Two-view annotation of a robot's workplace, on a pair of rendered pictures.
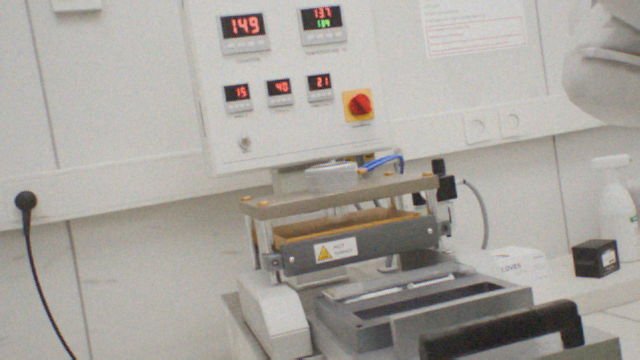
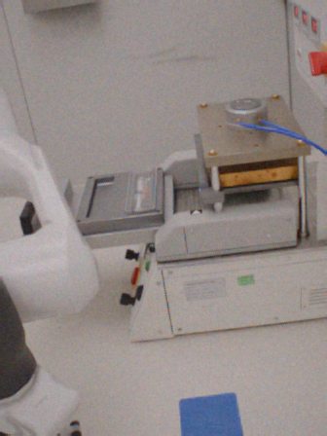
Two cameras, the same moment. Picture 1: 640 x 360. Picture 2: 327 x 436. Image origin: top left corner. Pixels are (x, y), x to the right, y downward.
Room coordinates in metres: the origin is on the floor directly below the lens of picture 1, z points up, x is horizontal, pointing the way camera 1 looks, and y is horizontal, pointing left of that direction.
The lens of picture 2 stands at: (1.14, -0.99, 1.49)
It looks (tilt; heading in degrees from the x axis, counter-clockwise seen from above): 30 degrees down; 110
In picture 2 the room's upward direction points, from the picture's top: 9 degrees counter-clockwise
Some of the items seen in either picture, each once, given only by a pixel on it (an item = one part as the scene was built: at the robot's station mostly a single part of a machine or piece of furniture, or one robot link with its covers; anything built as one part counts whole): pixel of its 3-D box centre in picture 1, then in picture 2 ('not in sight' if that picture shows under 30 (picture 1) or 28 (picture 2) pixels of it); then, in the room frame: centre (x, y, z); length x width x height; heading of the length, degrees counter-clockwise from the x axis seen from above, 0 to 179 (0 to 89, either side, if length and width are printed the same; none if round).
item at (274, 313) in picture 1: (269, 309); (212, 165); (0.87, 0.10, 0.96); 0.25 x 0.05 x 0.07; 16
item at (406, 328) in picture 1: (434, 322); (100, 206); (0.68, -0.09, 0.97); 0.30 x 0.22 x 0.08; 16
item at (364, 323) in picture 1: (414, 302); (123, 199); (0.72, -0.08, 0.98); 0.20 x 0.17 x 0.03; 106
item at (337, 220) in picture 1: (342, 215); (248, 145); (0.98, -0.02, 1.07); 0.22 x 0.17 x 0.10; 106
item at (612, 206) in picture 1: (617, 207); not in sight; (1.51, -0.68, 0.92); 0.09 x 0.08 x 0.25; 67
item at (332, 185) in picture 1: (341, 201); (266, 137); (1.01, -0.02, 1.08); 0.31 x 0.24 x 0.13; 106
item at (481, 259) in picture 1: (450, 269); (220, 231); (0.94, -0.17, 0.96); 0.26 x 0.05 x 0.07; 16
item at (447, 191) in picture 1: (432, 200); not in sight; (1.16, -0.19, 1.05); 0.15 x 0.05 x 0.15; 106
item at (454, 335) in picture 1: (501, 338); (33, 206); (0.55, -0.13, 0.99); 0.15 x 0.02 x 0.04; 106
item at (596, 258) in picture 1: (595, 258); not in sight; (1.43, -0.58, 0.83); 0.09 x 0.06 x 0.07; 128
